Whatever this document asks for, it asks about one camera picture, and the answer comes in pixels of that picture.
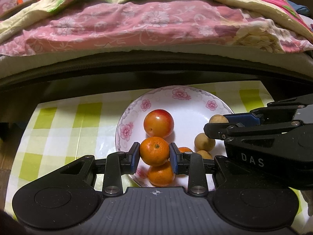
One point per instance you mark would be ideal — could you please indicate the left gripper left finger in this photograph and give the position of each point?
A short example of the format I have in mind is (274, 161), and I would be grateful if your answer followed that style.
(118, 164)

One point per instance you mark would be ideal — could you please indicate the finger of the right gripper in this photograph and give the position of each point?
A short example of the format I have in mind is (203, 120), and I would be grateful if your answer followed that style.
(264, 116)
(226, 131)

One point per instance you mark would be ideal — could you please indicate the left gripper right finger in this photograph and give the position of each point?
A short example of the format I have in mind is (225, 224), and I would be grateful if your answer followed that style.
(192, 165)

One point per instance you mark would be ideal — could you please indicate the mandarin orange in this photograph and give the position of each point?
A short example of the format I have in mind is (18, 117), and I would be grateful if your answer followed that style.
(184, 149)
(161, 176)
(154, 151)

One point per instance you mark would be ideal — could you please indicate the longan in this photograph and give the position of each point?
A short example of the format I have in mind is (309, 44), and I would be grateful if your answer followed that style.
(202, 142)
(204, 154)
(218, 119)

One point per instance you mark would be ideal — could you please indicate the longan front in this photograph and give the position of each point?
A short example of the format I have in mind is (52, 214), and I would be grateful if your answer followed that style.
(202, 142)

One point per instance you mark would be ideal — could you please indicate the large red-orange tomato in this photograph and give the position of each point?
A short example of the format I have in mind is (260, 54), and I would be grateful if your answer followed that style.
(158, 123)

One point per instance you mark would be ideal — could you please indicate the white floral plate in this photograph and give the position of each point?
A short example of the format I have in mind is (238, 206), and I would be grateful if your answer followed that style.
(179, 113)

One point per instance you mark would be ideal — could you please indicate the green checked tablecloth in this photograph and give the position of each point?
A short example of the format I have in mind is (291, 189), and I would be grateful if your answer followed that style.
(61, 131)

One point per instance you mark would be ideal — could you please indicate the pink floral bed sheet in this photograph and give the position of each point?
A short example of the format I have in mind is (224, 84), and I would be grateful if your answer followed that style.
(95, 25)

